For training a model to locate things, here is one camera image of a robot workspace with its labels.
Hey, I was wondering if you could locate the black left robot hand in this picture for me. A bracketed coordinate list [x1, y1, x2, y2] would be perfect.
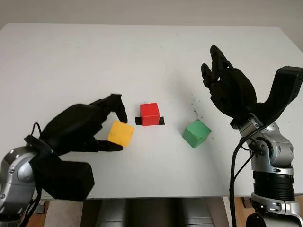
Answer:
[39, 94, 128, 156]

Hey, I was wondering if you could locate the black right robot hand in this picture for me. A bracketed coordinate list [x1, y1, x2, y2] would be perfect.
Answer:
[200, 45, 258, 120]

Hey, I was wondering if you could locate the yellow wooden block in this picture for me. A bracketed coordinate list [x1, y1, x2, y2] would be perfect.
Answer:
[107, 120, 135, 148]

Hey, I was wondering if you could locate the green wooden block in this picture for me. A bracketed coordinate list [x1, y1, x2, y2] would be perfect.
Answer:
[181, 119, 212, 149]

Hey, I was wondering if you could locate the red wooden block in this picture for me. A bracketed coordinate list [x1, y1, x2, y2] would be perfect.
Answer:
[139, 102, 160, 127]

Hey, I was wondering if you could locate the black tape strip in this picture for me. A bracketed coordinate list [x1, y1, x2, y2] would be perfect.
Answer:
[134, 116, 165, 126]

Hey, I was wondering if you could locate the grey robot body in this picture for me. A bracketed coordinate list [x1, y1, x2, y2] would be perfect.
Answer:
[81, 198, 224, 227]

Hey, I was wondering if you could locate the white table leg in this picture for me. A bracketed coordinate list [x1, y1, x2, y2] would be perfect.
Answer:
[222, 197, 234, 227]

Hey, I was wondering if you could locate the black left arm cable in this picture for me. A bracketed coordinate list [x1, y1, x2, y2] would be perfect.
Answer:
[23, 122, 43, 227]

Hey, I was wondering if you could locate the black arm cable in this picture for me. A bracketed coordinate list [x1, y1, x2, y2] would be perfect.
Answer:
[23, 122, 43, 227]
[229, 132, 263, 227]

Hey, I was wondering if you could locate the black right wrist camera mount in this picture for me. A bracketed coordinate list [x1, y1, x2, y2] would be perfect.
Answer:
[254, 66, 303, 124]

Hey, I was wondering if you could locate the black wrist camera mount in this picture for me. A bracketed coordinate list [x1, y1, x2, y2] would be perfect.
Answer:
[254, 66, 303, 124]
[30, 151, 95, 202]

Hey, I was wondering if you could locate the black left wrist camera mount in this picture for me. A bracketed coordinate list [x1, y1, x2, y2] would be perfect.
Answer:
[30, 151, 95, 202]

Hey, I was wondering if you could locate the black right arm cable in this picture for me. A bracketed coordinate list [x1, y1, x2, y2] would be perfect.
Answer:
[229, 132, 263, 227]

